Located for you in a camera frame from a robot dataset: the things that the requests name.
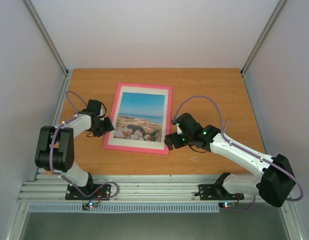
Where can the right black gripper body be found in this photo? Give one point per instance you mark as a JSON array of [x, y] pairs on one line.
[[175, 139]]

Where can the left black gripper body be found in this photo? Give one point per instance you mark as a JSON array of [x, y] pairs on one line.
[[97, 128]]

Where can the pink photo frame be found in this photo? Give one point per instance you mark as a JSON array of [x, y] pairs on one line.
[[146, 147]]

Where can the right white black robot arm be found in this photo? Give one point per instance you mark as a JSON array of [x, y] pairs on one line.
[[271, 177]]

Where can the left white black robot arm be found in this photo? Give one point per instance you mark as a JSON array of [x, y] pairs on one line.
[[55, 151]]

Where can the beach landscape photo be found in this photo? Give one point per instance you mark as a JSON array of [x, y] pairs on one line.
[[140, 117]]

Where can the right controller board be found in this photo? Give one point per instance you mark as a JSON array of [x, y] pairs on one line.
[[227, 205]]

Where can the controller board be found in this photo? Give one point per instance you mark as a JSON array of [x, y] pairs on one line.
[[227, 205], [89, 206]]

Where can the left controller board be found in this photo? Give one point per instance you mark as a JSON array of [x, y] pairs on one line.
[[89, 206]]

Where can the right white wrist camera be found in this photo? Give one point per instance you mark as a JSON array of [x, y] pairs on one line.
[[179, 131]]

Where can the left aluminium corner post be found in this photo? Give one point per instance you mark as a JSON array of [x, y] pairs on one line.
[[34, 14]]

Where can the aluminium corner post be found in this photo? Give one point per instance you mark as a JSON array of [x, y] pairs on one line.
[[263, 35], [34, 14]]

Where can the aluminium front rail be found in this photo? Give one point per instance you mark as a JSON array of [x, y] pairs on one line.
[[132, 188]]

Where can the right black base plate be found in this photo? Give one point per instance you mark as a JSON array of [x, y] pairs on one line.
[[207, 192]]

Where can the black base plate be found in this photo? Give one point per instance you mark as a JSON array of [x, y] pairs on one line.
[[72, 194], [207, 192]]

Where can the grey slotted cable duct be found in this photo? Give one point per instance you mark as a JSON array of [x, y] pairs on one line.
[[125, 208]]

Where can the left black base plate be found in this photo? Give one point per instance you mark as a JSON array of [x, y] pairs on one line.
[[72, 194]]

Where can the right aluminium corner post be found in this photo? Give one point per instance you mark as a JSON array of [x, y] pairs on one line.
[[263, 35]]

